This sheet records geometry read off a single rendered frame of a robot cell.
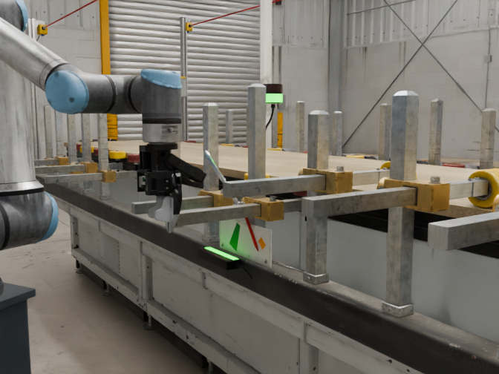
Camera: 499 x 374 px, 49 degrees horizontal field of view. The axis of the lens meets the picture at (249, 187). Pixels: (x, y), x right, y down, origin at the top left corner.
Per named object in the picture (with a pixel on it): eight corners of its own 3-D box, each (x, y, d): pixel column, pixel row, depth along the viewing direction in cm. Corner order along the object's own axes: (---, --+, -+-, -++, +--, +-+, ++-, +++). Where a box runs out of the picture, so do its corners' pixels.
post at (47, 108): (48, 184, 334) (44, 105, 328) (47, 183, 337) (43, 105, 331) (54, 183, 336) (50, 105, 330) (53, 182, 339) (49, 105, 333)
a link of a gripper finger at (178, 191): (166, 212, 130) (165, 176, 128) (173, 211, 130) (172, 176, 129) (175, 215, 126) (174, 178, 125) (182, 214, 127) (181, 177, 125)
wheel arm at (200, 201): (135, 217, 150) (135, 202, 150) (131, 216, 153) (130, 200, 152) (264, 203, 174) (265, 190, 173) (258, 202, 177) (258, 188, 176)
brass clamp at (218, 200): (217, 211, 161) (217, 194, 160) (195, 205, 172) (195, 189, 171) (235, 209, 164) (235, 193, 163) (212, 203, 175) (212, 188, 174)
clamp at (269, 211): (268, 222, 140) (268, 202, 139) (240, 214, 151) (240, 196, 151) (285, 219, 143) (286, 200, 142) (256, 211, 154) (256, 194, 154)
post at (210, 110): (209, 259, 169) (208, 102, 163) (204, 256, 172) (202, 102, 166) (219, 257, 171) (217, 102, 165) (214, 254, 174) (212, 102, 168)
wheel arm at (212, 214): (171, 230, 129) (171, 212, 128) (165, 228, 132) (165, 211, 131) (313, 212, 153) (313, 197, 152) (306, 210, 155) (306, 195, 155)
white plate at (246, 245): (269, 268, 141) (269, 230, 139) (218, 247, 162) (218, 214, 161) (271, 268, 141) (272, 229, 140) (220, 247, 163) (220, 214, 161)
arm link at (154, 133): (171, 123, 132) (189, 123, 124) (171, 143, 133) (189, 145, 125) (136, 123, 127) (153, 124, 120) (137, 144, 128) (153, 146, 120)
